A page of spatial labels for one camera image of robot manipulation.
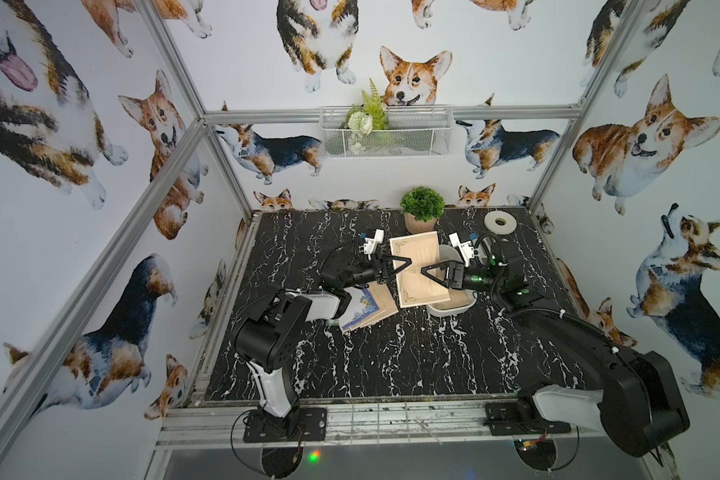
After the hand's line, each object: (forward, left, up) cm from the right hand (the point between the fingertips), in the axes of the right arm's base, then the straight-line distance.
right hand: (424, 272), depth 74 cm
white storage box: (+4, -14, -22) cm, 26 cm away
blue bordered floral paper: (+3, +18, -23) cm, 29 cm away
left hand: (+2, +2, 0) cm, 3 cm away
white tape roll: (+39, -36, -25) cm, 58 cm away
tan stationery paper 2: (+4, +10, -23) cm, 25 cm away
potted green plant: (+31, -3, -8) cm, 32 cm away
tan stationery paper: (-2, +2, -4) cm, 5 cm away
